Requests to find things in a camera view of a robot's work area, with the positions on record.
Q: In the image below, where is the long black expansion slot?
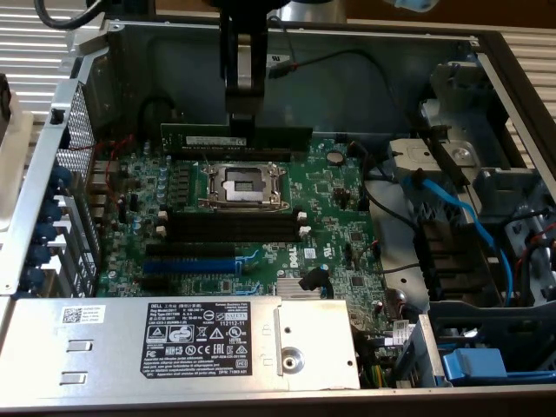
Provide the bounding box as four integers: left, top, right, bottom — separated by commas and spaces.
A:
145, 242, 236, 261

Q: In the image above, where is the silver finned heat sink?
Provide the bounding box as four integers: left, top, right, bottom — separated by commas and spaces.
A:
276, 277, 335, 300

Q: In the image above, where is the black plug blue tab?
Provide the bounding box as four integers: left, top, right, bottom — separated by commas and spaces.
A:
298, 265, 334, 293

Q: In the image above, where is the short black expansion slot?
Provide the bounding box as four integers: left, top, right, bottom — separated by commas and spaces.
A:
139, 276, 171, 293

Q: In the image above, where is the red black twisted wire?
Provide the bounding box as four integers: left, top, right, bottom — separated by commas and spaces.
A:
69, 133, 136, 208

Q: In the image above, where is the silver power supply black label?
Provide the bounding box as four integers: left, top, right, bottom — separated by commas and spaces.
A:
0, 296, 361, 392

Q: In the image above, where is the blue plastic bracket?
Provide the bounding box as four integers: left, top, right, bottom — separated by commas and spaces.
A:
441, 347, 508, 387

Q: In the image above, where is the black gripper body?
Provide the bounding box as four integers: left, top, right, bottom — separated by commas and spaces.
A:
207, 0, 279, 14

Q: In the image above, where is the blue flat wire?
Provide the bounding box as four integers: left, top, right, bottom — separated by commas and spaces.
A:
401, 171, 513, 305

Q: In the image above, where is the green motherboard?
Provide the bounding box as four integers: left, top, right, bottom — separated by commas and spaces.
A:
93, 136, 392, 361

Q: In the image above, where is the blue slot retainer clip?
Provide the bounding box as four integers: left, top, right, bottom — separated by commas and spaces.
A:
41, 200, 63, 222
28, 242, 52, 267
33, 221, 57, 244
23, 267, 47, 288
48, 167, 73, 189

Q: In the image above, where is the silver CPU socket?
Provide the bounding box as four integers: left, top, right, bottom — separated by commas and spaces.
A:
197, 161, 293, 213

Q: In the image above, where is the grey metal disk bay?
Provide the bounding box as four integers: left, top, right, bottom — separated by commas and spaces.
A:
386, 60, 556, 305

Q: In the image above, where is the black looped wire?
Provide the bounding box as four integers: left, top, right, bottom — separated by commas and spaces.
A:
137, 95, 177, 131

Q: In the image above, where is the blue expansion slot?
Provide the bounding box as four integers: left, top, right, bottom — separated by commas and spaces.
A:
142, 256, 239, 275

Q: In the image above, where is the grey metal PC case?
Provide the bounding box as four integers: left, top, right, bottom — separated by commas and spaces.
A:
0, 10, 556, 417

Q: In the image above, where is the yellow green wire bundle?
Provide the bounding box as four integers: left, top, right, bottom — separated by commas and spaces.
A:
362, 362, 390, 388

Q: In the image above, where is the black ribbed drive cage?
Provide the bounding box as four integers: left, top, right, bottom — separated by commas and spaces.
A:
412, 219, 500, 301

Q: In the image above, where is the green RAM stick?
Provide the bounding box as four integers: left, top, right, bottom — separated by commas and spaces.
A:
159, 122, 314, 154

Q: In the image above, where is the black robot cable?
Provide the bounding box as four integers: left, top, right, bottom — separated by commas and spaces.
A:
33, 0, 106, 30

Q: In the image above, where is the black wire with plug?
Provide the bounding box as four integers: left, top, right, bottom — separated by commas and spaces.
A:
267, 17, 412, 127

